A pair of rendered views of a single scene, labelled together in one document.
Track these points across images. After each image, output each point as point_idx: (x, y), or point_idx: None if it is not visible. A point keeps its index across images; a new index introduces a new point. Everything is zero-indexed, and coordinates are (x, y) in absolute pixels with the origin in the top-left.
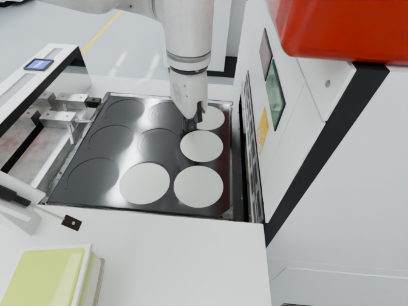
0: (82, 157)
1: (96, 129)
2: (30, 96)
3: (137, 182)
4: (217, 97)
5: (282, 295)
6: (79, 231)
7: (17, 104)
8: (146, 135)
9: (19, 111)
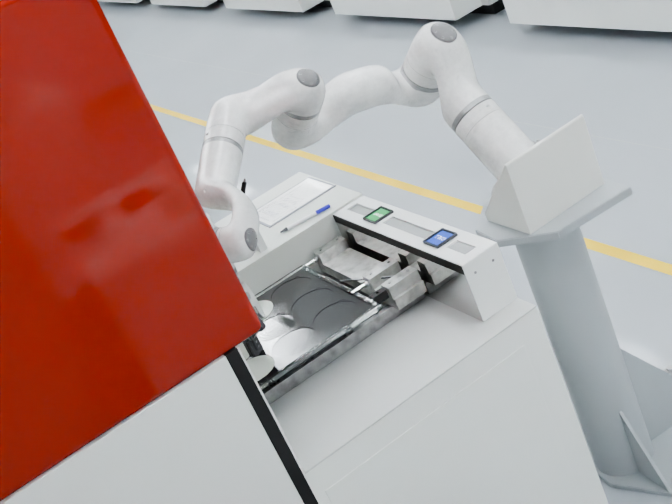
0: (315, 284)
1: (336, 293)
2: (392, 240)
3: None
4: (298, 445)
5: None
6: (236, 265)
7: (383, 233)
8: (289, 323)
9: (381, 237)
